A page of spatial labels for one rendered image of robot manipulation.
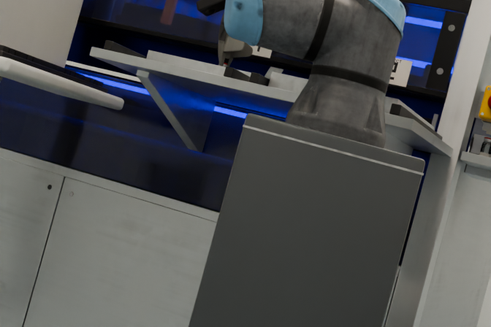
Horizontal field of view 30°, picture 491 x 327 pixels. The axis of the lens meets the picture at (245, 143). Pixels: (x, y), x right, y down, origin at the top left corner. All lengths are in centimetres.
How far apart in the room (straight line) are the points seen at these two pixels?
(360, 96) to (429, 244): 77
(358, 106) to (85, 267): 121
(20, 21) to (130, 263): 64
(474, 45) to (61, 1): 100
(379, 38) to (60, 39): 118
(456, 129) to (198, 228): 65
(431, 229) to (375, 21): 79
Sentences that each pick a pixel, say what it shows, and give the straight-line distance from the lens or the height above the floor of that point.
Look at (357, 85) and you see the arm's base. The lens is 130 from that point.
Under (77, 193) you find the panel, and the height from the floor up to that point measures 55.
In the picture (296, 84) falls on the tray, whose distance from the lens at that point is 175.
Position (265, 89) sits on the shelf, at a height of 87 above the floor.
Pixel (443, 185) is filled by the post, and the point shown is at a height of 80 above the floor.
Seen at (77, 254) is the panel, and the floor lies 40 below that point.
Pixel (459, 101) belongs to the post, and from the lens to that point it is 203.
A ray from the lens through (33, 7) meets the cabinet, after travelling 224.
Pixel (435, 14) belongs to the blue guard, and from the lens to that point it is 209.
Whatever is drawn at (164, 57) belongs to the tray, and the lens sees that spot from 199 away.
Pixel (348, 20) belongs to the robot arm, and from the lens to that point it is 130.
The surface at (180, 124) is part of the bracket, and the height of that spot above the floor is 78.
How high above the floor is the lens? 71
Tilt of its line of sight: 2 degrees up
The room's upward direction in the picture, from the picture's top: 15 degrees clockwise
